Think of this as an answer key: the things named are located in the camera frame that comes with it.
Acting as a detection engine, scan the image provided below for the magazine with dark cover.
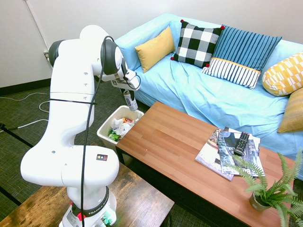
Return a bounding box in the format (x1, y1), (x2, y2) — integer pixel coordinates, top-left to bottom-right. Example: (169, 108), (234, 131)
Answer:
(217, 130), (265, 178)

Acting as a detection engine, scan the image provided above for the black remote control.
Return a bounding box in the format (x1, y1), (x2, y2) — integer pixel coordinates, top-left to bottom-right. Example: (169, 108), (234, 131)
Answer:
(234, 131), (250, 157)

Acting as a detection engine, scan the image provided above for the white floor cable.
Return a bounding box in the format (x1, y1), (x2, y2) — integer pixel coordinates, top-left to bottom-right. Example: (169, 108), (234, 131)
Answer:
(18, 100), (52, 130)

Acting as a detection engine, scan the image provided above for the mustard textured pillow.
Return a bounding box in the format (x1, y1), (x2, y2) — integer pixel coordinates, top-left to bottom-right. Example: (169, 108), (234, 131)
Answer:
(277, 87), (303, 134)

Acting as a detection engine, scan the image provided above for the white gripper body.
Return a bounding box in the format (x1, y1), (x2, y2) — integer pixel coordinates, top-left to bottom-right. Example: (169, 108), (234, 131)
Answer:
(110, 69), (141, 92)

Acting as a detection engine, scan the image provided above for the white wall conduit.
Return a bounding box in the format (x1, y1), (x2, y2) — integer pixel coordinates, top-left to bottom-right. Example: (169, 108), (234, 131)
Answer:
(24, 0), (50, 52)

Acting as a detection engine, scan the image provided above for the silver drink can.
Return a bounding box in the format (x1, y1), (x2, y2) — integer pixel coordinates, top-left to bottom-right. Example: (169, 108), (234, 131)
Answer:
(123, 90), (139, 112)

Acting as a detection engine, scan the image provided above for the green snack wrapper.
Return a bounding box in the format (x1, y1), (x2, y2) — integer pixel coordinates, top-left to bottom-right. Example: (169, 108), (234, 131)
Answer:
(108, 129), (122, 142)

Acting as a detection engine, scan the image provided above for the white plastic trash bin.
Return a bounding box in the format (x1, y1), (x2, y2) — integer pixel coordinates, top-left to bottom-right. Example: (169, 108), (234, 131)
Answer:
(96, 105), (145, 167)

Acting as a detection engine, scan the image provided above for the crumpled white paper trash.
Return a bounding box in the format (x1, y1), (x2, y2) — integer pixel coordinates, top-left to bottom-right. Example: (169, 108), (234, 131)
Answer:
(110, 117), (136, 136)

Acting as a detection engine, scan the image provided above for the grey plant pot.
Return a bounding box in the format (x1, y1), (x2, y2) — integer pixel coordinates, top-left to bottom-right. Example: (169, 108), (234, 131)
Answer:
(249, 191), (273, 212)

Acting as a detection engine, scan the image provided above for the thin coloured floor cable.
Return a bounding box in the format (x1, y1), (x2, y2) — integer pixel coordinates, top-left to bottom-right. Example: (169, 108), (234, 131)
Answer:
(0, 92), (51, 102)

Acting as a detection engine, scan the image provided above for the stack of magazines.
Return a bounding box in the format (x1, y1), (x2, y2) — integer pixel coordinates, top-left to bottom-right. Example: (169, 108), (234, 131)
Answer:
(195, 129), (235, 182)

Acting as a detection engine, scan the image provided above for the black stand leg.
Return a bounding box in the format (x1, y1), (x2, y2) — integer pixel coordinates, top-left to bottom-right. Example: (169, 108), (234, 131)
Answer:
(0, 186), (22, 206)
(0, 122), (34, 148)

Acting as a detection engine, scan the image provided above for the blue striped pillow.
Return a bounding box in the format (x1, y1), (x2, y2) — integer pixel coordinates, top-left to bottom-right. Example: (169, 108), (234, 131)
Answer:
(201, 25), (283, 91)

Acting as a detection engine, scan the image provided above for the green fern plant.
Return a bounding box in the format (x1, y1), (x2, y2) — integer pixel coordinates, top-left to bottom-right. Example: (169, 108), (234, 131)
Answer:
(223, 146), (303, 227)

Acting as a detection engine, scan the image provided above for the yellow white patterned pillow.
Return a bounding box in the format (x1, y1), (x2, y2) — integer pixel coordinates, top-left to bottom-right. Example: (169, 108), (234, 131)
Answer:
(262, 51), (303, 97)

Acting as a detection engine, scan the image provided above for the reddish wooden coffee table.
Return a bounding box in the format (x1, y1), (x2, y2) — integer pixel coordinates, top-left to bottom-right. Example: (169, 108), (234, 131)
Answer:
(115, 101), (303, 227)

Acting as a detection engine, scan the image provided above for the plain mustard yellow pillow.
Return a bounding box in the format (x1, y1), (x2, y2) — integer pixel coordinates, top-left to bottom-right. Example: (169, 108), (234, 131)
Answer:
(134, 26), (176, 73)

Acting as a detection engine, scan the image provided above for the light blue covered sofa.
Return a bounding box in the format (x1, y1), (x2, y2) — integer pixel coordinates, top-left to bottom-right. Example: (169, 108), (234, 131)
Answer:
(114, 13), (303, 161)

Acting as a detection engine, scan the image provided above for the rustic dark wood table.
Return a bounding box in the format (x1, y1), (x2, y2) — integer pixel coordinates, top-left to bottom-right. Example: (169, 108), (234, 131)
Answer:
(0, 141), (175, 227)

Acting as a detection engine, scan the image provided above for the black wall baseboard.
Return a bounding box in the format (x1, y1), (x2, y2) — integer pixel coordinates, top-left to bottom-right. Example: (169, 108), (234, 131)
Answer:
(0, 79), (52, 96)

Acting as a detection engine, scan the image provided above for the black white checked pillow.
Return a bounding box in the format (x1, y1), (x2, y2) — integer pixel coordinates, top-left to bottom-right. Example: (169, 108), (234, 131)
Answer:
(170, 19), (225, 69)

